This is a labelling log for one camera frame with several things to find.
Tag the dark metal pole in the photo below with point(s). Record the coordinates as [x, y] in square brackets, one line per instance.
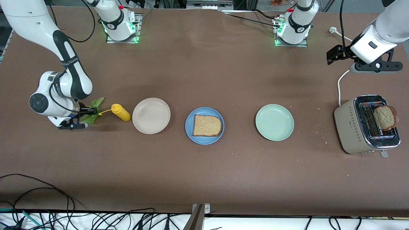
[195, 222]

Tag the silver table edge bracket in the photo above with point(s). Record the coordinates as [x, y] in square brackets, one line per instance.
[207, 209]

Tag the yellow mustard squeeze bottle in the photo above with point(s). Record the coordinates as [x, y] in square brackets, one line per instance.
[121, 113]

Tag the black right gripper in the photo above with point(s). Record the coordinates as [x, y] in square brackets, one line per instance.
[84, 111]

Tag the brown bread slice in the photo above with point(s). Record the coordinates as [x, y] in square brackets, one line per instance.
[207, 125]
[385, 117]

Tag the green lettuce leaf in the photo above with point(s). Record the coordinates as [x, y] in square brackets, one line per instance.
[97, 103]

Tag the beige round plate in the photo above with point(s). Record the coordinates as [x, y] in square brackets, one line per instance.
[151, 115]

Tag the aluminium frame rail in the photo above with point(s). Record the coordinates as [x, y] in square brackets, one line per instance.
[6, 44]
[209, 4]

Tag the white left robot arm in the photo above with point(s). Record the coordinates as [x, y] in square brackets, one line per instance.
[297, 22]

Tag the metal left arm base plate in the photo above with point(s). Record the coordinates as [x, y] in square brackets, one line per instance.
[303, 45]

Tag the orange packaged item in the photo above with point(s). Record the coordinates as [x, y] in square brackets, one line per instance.
[278, 2]

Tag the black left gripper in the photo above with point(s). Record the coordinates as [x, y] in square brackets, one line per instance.
[340, 53]

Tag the blue round plate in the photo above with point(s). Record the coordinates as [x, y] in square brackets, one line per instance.
[204, 110]

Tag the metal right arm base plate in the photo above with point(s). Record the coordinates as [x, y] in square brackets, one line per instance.
[138, 28]

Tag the beige chrome-topped toaster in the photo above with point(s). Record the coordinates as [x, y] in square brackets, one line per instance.
[350, 127]

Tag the pale green round plate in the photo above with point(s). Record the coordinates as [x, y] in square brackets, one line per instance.
[274, 122]

